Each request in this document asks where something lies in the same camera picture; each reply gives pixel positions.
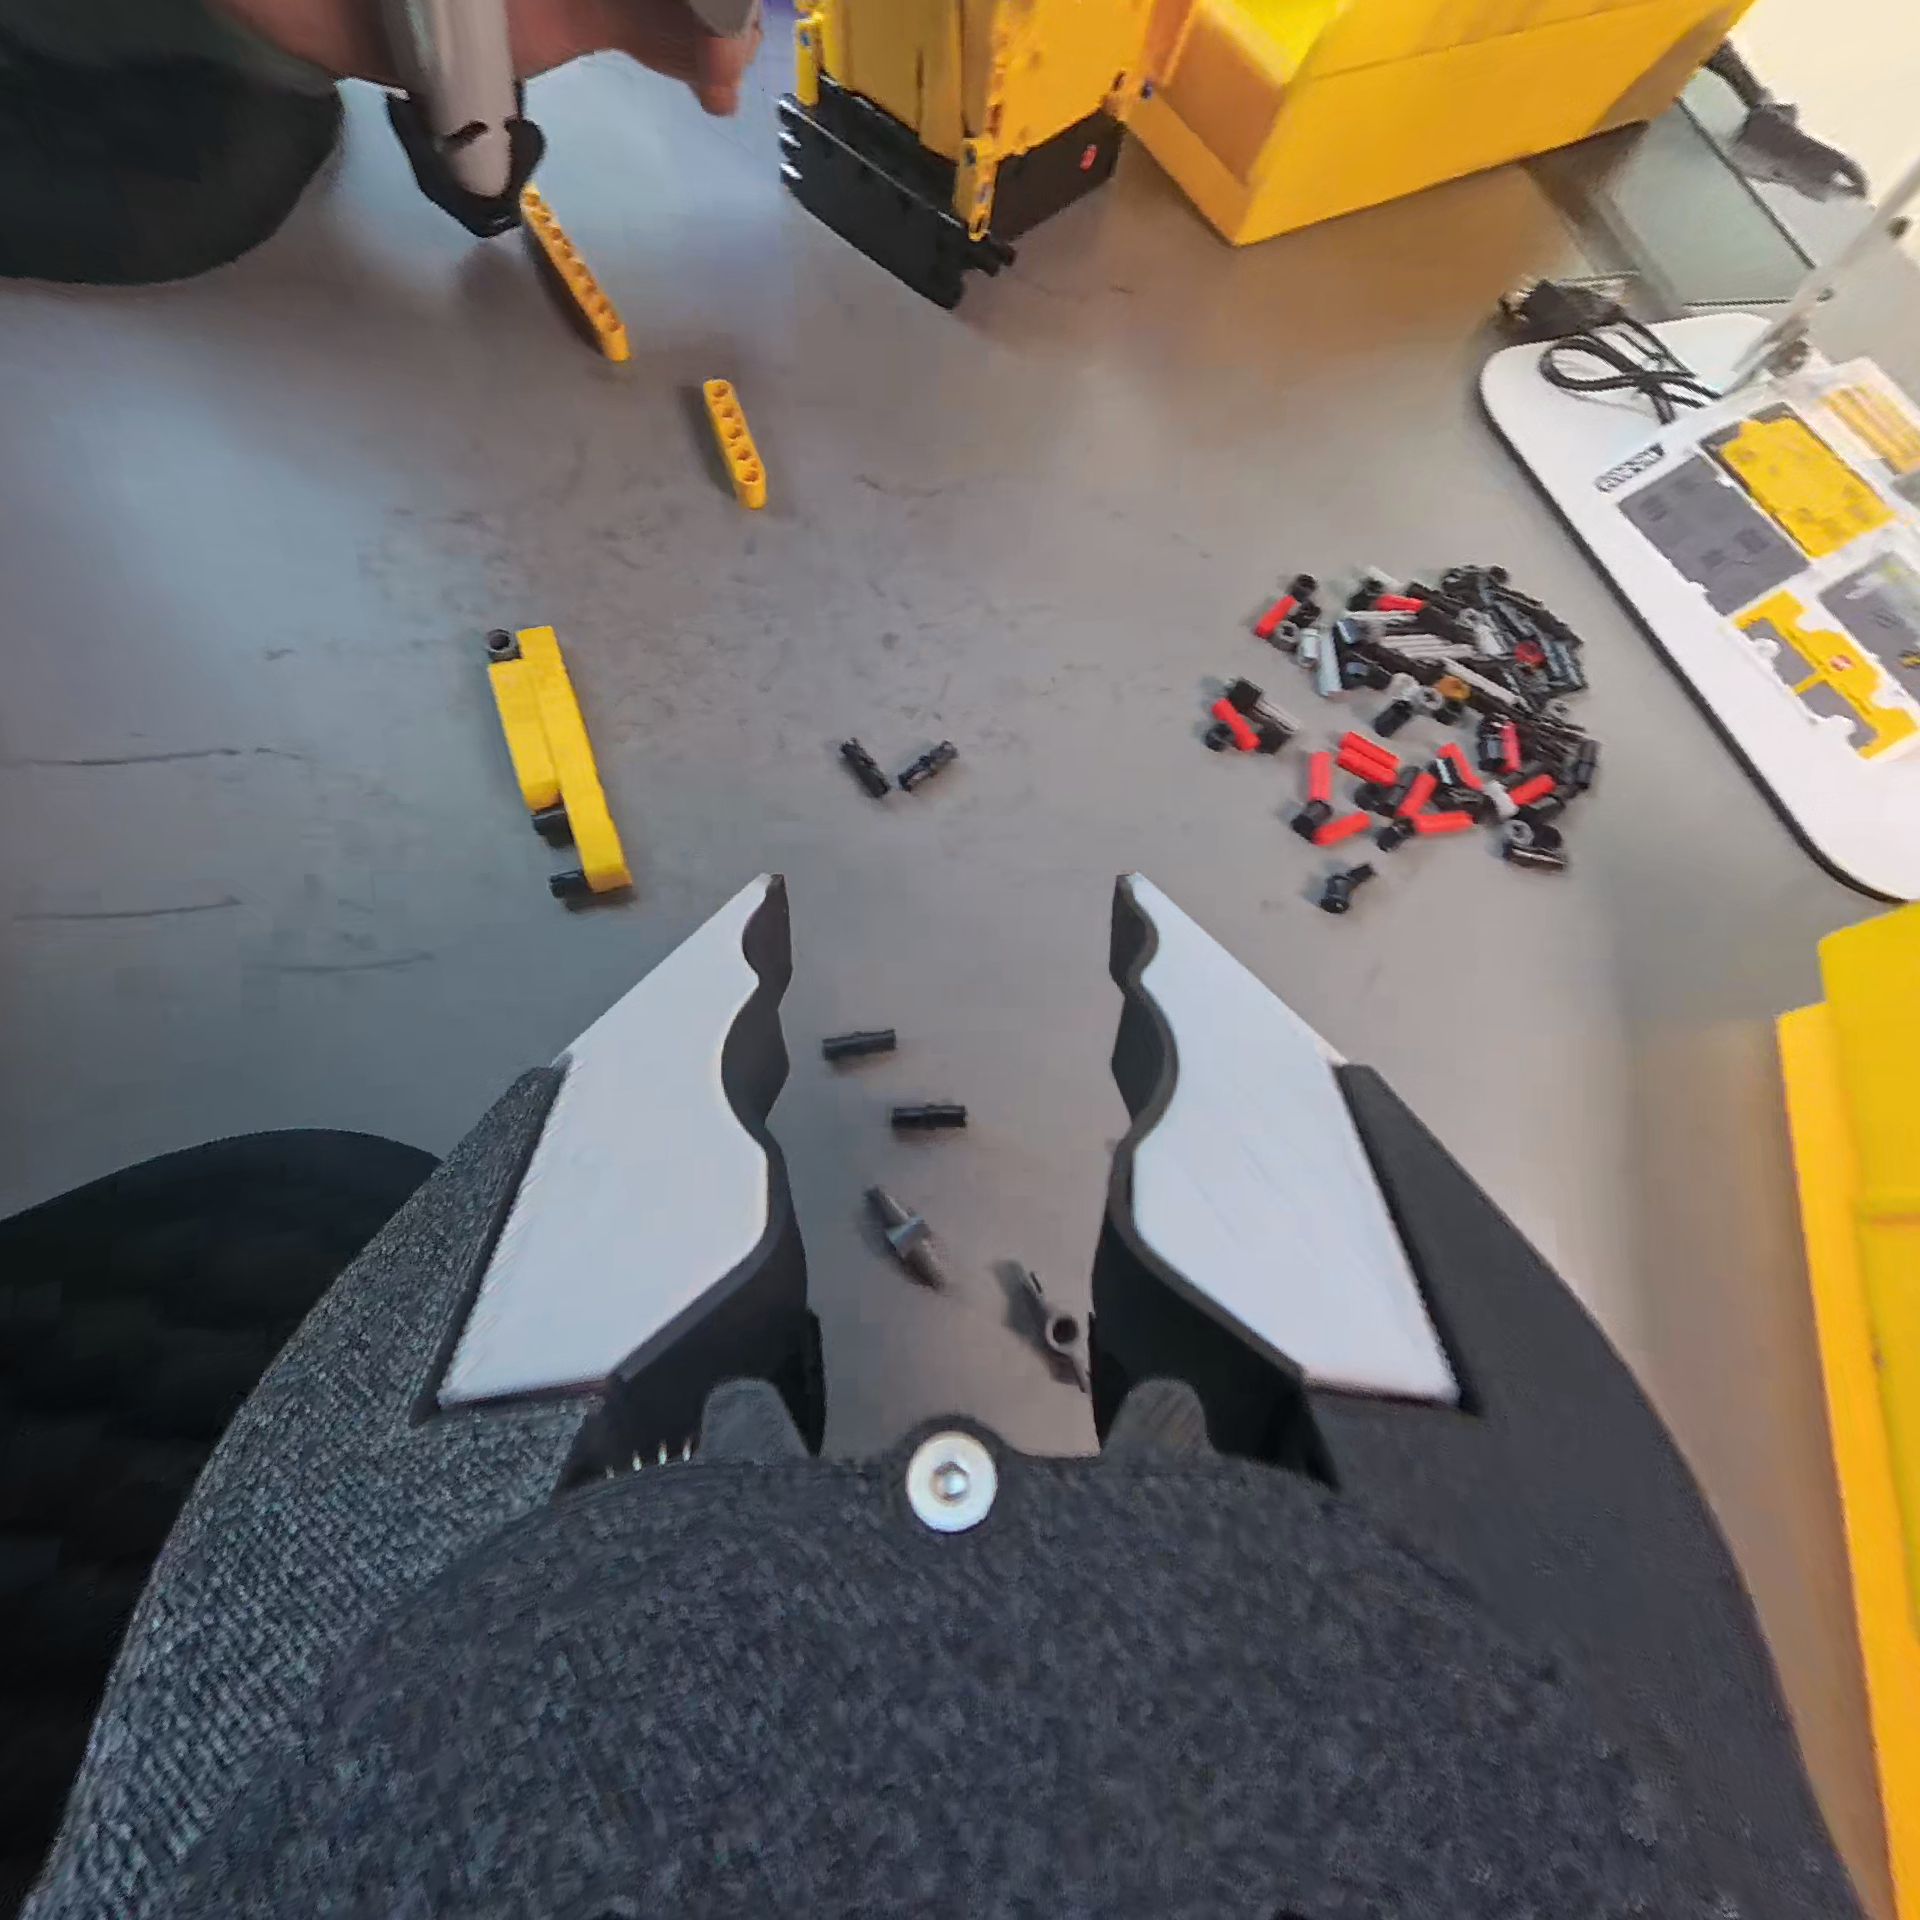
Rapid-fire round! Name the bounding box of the person's left hand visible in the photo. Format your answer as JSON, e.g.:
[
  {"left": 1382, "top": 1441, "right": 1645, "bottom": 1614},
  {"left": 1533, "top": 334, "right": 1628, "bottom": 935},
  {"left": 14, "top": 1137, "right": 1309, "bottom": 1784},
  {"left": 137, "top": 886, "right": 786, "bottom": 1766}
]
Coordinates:
[{"left": 209, "top": 0, "right": 767, "bottom": 121}]

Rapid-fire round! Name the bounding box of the short yellow lego beam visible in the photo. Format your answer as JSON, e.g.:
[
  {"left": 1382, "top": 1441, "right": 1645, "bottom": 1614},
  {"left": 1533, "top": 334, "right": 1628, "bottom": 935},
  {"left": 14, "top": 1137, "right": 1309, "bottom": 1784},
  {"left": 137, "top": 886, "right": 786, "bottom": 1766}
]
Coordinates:
[
  {"left": 700, "top": 378, "right": 770, "bottom": 512},
  {"left": 483, "top": 656, "right": 569, "bottom": 816}
]

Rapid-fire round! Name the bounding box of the pile of small lego pieces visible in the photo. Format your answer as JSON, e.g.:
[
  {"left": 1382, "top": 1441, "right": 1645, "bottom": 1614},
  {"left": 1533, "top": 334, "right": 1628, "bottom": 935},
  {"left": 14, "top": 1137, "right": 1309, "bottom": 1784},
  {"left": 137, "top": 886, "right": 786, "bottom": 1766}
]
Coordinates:
[{"left": 1199, "top": 563, "right": 1604, "bottom": 919}]

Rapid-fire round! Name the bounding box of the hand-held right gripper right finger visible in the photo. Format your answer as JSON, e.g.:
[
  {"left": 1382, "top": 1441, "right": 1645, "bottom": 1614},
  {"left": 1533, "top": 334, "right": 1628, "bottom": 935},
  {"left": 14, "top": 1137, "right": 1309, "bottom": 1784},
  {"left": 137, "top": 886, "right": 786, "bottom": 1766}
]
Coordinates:
[{"left": 1087, "top": 872, "right": 1460, "bottom": 1451}]

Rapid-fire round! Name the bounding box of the black quilted cushion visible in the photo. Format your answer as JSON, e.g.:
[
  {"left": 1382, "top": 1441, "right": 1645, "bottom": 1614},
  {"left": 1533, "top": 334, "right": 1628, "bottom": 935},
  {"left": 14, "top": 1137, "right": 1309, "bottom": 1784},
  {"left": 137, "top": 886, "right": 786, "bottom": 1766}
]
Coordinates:
[{"left": 0, "top": 1129, "right": 440, "bottom": 1863}]

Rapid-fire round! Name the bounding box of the black cable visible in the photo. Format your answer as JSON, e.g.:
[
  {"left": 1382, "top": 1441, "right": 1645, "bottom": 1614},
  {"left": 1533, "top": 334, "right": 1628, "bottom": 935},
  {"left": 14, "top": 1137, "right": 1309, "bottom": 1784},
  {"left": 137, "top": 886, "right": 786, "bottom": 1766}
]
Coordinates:
[{"left": 1499, "top": 275, "right": 1728, "bottom": 430}]

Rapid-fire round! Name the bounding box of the lego instruction booklet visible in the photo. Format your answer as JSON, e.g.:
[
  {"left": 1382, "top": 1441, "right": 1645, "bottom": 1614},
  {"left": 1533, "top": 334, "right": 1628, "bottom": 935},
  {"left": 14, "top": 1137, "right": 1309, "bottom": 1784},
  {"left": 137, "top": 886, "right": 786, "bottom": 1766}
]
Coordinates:
[{"left": 1475, "top": 306, "right": 1920, "bottom": 902}]

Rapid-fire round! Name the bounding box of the yellow black lego vehicle model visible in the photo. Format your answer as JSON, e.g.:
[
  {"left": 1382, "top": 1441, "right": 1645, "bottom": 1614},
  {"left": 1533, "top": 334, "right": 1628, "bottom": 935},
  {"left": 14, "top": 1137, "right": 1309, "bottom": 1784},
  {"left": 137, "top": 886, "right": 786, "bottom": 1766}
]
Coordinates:
[{"left": 776, "top": 0, "right": 1188, "bottom": 312}]

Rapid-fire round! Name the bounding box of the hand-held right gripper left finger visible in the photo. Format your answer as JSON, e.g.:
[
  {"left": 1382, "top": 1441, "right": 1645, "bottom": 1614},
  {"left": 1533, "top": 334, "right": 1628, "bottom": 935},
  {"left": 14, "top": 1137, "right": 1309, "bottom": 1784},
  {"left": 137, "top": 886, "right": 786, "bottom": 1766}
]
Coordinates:
[{"left": 437, "top": 875, "right": 828, "bottom": 1454}]

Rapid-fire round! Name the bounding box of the long yellow lego beam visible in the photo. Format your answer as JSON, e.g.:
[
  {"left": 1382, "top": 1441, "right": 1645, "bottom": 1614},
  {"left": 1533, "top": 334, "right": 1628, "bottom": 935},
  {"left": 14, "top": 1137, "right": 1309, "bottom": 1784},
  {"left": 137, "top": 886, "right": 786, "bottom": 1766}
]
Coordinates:
[
  {"left": 514, "top": 624, "right": 635, "bottom": 899},
  {"left": 515, "top": 182, "right": 634, "bottom": 366}
]

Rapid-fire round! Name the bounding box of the person's left forearm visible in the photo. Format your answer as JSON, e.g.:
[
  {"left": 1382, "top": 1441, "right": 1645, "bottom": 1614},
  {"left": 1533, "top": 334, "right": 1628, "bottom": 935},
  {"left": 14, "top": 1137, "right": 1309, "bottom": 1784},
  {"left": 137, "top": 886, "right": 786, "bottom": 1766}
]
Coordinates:
[{"left": 0, "top": 0, "right": 344, "bottom": 289}]

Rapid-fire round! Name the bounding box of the black clamp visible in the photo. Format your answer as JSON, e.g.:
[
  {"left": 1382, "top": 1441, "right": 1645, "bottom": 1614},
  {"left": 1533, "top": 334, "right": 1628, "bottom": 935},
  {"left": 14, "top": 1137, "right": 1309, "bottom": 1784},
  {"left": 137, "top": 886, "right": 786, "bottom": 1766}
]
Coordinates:
[{"left": 1701, "top": 37, "right": 1878, "bottom": 205}]

